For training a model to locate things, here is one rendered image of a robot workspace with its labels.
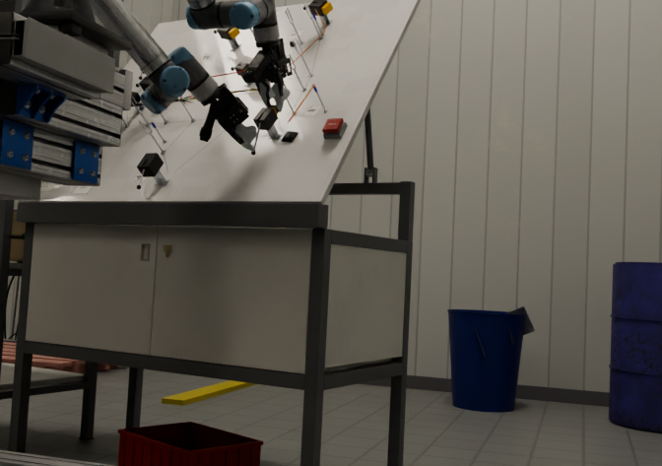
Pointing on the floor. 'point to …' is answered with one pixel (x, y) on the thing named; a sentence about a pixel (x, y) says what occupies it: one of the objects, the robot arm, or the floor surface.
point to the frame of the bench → (312, 417)
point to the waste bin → (486, 358)
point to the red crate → (186, 446)
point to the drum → (636, 347)
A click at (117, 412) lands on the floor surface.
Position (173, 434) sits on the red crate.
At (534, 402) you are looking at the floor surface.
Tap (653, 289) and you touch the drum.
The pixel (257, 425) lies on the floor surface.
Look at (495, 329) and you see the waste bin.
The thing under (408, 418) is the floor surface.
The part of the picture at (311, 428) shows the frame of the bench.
